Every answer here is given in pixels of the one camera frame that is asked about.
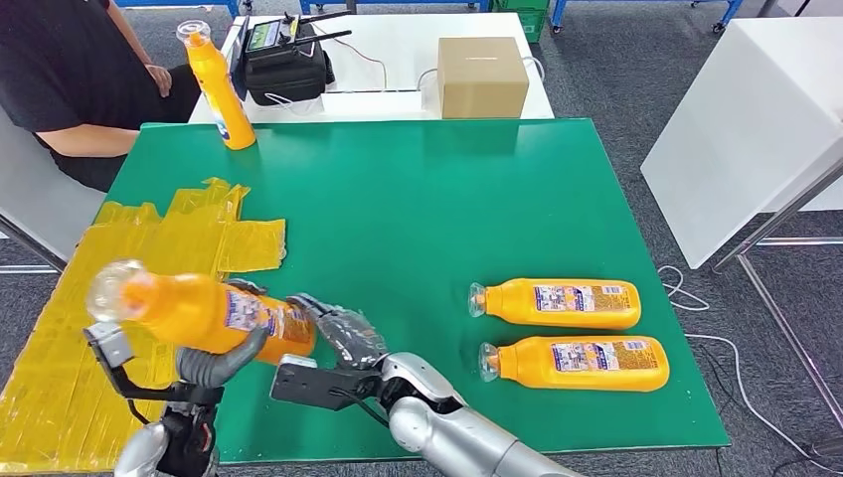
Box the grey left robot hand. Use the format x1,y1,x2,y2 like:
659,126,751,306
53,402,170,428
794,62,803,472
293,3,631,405
176,278,271,390

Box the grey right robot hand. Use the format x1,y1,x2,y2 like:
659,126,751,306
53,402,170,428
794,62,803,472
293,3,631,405
286,292,390,372

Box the person's left hand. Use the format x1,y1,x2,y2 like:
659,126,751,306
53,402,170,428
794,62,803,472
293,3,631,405
144,64,174,98

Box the orange bottle with clear cap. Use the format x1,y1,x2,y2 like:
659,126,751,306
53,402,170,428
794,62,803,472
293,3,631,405
467,278,642,331
175,19,257,151
478,336,670,394
85,258,317,367

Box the dark laptop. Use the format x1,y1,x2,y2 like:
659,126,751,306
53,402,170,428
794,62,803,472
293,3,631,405
224,17,252,103

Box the person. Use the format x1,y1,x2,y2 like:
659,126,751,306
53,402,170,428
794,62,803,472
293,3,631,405
0,0,202,194

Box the remote controller with antennas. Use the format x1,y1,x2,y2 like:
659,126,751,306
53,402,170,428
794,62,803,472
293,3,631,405
244,10,354,66

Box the black carry case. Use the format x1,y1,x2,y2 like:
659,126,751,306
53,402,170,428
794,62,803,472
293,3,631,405
242,38,337,107

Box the yellow taped sheet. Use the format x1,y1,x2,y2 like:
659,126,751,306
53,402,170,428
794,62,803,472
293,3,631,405
0,177,288,477

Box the grey seat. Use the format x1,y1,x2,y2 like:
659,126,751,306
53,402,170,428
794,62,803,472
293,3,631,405
0,108,108,274

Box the flat white box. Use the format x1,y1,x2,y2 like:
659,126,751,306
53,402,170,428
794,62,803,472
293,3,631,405
321,89,424,122

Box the brown cardboard box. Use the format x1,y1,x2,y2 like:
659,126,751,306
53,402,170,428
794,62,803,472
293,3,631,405
436,36,531,120

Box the green plastic crate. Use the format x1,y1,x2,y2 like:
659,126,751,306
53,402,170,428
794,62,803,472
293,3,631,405
493,0,553,44

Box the large white table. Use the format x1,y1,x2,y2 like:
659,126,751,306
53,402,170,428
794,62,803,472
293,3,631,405
639,17,843,271

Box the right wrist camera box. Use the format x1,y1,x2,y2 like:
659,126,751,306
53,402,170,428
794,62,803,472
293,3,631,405
269,354,385,412

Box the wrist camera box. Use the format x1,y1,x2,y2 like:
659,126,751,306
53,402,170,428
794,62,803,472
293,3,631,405
269,354,385,412
84,321,136,370

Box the blue metal frame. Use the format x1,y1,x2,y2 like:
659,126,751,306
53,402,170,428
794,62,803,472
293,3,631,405
300,0,493,15
551,0,746,34
114,0,243,19

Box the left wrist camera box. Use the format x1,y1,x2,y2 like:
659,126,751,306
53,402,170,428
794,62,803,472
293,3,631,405
84,321,136,370

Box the thin white cable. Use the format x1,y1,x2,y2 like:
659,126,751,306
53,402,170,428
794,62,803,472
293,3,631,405
309,23,391,93

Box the metal table leg frame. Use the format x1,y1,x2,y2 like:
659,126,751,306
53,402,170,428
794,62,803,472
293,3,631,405
710,154,843,432

